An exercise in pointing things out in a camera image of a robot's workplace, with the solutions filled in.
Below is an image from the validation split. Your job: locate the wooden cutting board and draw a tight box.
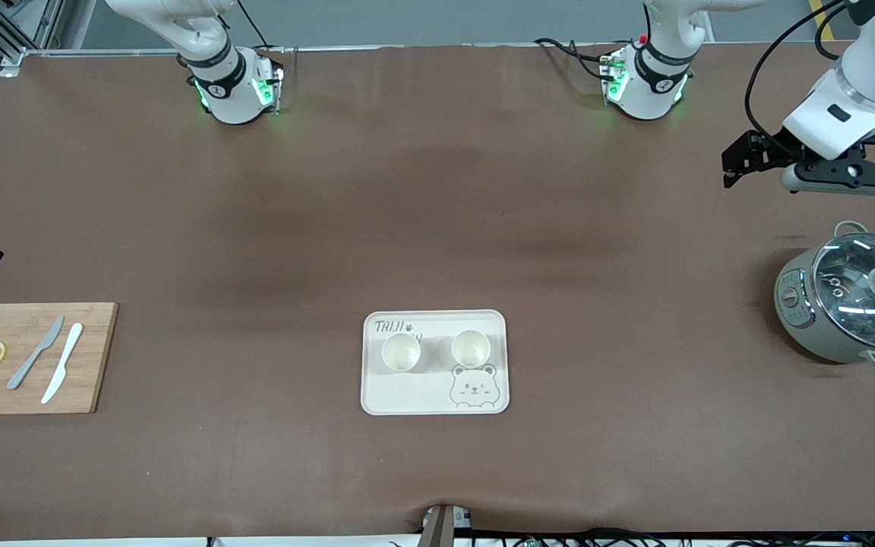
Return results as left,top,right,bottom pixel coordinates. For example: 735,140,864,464
0,302,119,416

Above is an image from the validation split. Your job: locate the cream tray with bear print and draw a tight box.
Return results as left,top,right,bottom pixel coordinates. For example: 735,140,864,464
360,309,510,416

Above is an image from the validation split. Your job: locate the white plastic knife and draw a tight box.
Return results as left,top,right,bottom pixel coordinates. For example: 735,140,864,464
41,323,84,404

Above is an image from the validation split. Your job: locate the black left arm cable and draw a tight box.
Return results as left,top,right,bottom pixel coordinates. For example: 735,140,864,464
744,0,875,145

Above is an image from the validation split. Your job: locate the grey plastic knife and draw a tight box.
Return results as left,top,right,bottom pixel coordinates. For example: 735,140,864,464
6,315,65,390

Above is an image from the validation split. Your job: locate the black base cable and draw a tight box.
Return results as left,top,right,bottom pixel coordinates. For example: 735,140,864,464
533,36,614,81
238,0,286,54

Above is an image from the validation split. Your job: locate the grey-green cooking pot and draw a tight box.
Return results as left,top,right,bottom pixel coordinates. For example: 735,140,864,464
774,220,875,373

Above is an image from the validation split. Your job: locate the glass pot lid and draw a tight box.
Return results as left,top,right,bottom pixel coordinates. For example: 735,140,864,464
813,232,875,350

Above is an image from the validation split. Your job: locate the table edge bracket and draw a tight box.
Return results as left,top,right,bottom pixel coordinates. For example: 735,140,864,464
416,503,475,547

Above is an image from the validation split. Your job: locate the aluminium frame profile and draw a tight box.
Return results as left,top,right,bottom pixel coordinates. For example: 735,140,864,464
0,0,66,69

